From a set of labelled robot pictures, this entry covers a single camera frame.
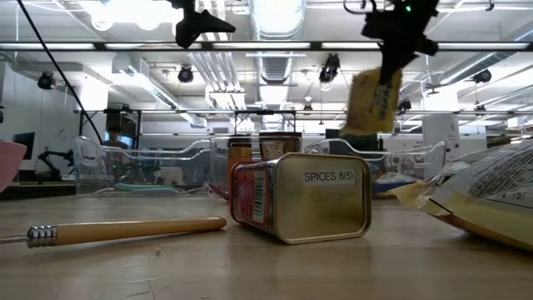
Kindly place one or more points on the pink bowl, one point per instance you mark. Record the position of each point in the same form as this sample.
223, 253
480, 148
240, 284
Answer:
10, 162

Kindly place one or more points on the red and gold spice tin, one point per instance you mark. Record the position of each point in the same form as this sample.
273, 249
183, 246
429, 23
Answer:
320, 208

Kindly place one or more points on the black wall screen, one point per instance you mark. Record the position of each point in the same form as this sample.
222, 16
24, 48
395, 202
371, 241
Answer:
25, 143

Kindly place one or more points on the iridescent purple teal spoon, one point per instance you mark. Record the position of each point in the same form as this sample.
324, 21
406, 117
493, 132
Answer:
145, 187

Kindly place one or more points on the black background robot arm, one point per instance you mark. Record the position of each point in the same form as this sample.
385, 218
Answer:
54, 160

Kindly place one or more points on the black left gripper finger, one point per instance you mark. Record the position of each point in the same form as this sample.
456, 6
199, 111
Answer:
191, 25

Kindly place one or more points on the brown spice jar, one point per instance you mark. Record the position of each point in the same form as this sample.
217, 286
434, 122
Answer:
279, 148

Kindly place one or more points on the black metal stand frame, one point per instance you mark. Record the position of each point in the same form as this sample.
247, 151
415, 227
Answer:
265, 112

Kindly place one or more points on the clear plastic bin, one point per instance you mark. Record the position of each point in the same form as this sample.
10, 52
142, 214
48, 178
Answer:
191, 166
218, 166
433, 162

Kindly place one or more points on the black ceiling spotlight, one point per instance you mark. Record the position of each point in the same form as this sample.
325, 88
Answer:
329, 68
482, 76
403, 106
46, 80
185, 74

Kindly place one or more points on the yellow ramen noodle pack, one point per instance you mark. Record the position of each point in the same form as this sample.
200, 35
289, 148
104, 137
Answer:
491, 196
366, 108

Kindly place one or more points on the monitor with blue screen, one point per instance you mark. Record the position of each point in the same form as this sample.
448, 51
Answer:
121, 121

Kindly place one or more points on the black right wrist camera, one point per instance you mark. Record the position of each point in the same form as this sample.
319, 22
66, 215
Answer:
426, 46

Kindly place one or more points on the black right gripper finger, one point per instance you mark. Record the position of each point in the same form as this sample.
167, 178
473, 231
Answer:
389, 73

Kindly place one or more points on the black monitor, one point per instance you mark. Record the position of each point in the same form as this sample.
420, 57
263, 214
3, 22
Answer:
358, 143

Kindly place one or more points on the black overhead light bar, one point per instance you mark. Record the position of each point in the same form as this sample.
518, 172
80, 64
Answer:
270, 46

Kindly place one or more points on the black aluminium table frame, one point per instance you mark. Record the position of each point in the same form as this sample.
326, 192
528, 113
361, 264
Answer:
41, 192

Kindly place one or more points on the person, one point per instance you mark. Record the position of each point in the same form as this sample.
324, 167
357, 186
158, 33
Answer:
114, 139

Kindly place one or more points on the orange spice bottle black cap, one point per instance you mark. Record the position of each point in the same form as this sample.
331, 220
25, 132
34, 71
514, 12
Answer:
239, 154

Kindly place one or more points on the silver ceiling air duct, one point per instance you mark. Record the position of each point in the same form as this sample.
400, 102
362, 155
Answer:
277, 21

